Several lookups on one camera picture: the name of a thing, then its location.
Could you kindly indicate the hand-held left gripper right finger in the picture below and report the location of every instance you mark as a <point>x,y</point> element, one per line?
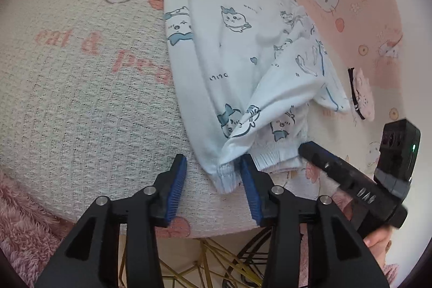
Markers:
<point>249,190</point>

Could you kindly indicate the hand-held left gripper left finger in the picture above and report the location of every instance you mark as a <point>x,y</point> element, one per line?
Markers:
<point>175,190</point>

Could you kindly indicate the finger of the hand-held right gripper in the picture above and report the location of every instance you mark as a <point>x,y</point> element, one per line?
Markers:
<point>324,161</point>

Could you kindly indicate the white cartoon print pants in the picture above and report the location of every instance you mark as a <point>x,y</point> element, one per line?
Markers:
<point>229,55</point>

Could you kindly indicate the person's right hand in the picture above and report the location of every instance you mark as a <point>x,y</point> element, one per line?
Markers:
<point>379,242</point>

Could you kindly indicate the pink fluffy cloth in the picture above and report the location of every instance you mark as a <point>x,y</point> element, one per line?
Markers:
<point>23,227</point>
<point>393,272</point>

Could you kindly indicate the pink cat print blanket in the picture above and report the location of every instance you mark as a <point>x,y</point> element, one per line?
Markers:
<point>84,105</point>

